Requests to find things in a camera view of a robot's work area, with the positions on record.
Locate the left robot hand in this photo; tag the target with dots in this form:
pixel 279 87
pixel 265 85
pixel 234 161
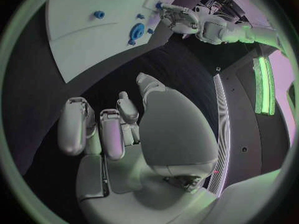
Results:
pixel 179 16

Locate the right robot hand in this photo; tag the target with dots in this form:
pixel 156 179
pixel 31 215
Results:
pixel 177 134

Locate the blue plug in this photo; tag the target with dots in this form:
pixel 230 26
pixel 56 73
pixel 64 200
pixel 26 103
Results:
pixel 159 5

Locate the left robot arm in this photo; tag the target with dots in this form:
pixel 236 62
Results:
pixel 236 30

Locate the white task board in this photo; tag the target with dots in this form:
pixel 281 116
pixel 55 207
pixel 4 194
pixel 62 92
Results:
pixel 88 46

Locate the small blue peg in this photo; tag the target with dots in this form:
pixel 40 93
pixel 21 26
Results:
pixel 131 42
pixel 150 31
pixel 140 16

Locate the blue gear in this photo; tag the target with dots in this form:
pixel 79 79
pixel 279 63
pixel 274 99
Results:
pixel 137 31

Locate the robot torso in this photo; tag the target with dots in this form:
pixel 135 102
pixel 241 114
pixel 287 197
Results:
pixel 243 127

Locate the glowing light bar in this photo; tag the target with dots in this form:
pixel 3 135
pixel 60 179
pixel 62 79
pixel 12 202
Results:
pixel 264 85

